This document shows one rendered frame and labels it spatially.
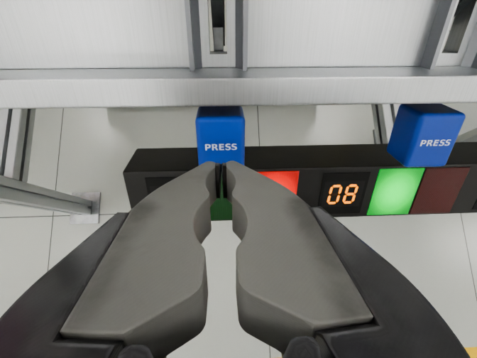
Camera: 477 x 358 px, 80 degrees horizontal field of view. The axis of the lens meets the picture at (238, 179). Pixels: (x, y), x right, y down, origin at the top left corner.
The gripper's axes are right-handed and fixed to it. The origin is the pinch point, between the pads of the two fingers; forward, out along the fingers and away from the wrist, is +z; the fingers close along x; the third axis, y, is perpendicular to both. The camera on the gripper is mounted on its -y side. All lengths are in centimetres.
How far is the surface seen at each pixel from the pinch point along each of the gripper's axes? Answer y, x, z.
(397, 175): 3.1, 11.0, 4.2
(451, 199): 5.1, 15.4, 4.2
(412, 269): 59, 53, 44
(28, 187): 24, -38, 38
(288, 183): 3.6, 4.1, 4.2
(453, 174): 3.2, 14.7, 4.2
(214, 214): 5.8, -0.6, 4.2
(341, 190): 4.2, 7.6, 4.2
